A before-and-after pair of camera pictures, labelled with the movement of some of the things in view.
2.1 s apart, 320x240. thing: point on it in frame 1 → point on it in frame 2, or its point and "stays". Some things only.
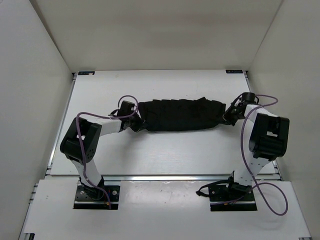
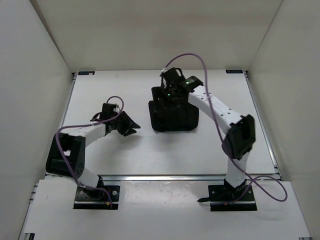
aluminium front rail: (167, 178) stays
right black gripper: (225, 117) → (158, 93)
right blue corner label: (234, 71) stays
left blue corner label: (86, 73) stays
